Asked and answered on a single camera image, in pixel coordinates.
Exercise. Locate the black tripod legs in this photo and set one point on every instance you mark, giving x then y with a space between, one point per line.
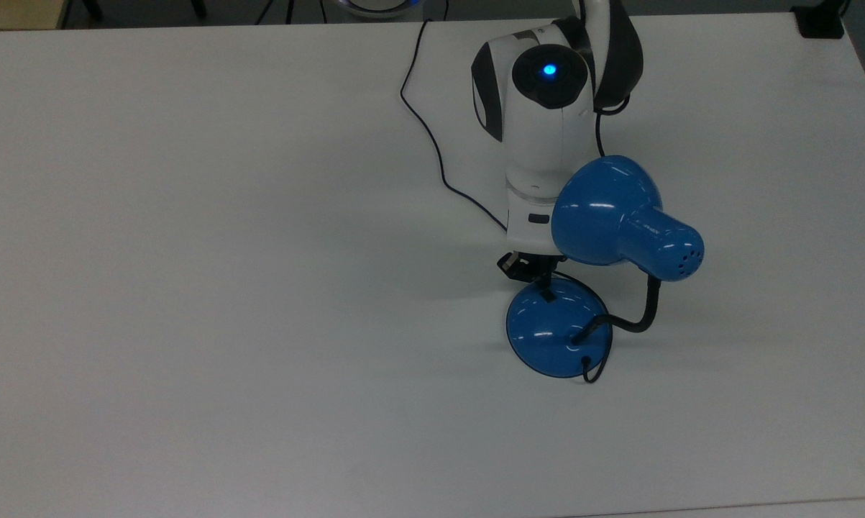
288 10

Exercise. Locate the black stand leg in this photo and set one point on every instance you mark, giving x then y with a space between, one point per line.
93 8
198 8

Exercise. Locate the black clamp block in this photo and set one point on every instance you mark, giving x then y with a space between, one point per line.
819 18

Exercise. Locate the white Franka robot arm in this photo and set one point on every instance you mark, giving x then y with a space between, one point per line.
547 144

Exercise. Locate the white adjacent table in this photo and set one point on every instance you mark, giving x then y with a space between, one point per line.
763 509

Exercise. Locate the blue desk lamp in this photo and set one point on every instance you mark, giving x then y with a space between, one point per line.
605 208

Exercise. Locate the beige wooden board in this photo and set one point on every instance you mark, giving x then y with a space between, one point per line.
15 13

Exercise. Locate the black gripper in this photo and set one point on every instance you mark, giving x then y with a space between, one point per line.
520 266

